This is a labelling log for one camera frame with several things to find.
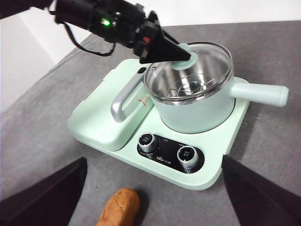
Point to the silver control knob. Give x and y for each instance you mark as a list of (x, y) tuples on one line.
[(187, 156), (148, 143)]

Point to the glass lid with green knob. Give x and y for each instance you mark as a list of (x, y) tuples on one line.
[(211, 61)]

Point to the brown potato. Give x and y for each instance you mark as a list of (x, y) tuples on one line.
[(120, 207)]

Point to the mint green griddle cover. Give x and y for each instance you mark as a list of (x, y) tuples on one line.
[(94, 127)]

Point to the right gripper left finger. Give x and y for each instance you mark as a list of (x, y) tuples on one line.
[(47, 200)]

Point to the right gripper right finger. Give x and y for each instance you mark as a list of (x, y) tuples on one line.
[(263, 202)]

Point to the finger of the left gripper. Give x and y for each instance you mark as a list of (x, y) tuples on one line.
[(162, 49), (172, 39)]

